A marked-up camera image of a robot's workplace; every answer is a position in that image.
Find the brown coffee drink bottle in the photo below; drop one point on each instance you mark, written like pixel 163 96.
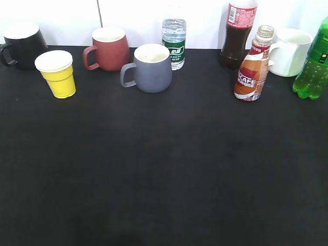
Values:
pixel 255 66

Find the yellow paper cup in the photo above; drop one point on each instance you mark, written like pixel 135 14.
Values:
pixel 56 68

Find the green sprite bottle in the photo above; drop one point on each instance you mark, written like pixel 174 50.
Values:
pixel 312 80

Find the grey ceramic mug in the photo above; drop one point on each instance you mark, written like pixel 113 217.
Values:
pixel 150 70

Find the clear water bottle green label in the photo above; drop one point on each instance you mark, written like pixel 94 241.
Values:
pixel 174 29

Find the red ceramic mug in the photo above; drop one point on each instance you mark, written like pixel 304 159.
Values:
pixel 111 49

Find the cola bottle red label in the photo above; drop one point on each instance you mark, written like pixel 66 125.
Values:
pixel 240 20

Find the white ceramic mug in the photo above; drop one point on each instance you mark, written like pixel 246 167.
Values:
pixel 288 52

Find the black ceramic mug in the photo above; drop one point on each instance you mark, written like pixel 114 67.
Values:
pixel 24 42

